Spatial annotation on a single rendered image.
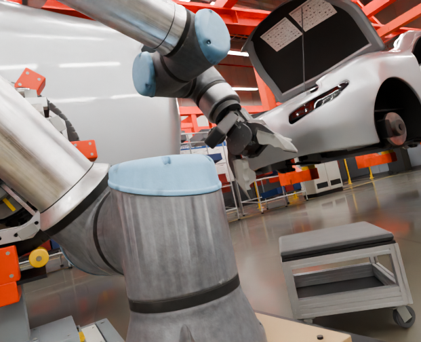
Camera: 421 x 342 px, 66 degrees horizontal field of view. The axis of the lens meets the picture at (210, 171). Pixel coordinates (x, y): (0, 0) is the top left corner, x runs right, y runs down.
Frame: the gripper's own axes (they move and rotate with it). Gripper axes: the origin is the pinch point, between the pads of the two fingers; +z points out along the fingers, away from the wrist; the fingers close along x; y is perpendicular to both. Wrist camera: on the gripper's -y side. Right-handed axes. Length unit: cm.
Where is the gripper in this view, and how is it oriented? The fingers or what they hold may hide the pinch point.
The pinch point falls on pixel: (271, 178)
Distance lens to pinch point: 66.4
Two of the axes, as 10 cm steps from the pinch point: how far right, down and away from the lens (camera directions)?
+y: 7.0, -0.9, 7.1
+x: -5.0, 6.5, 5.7
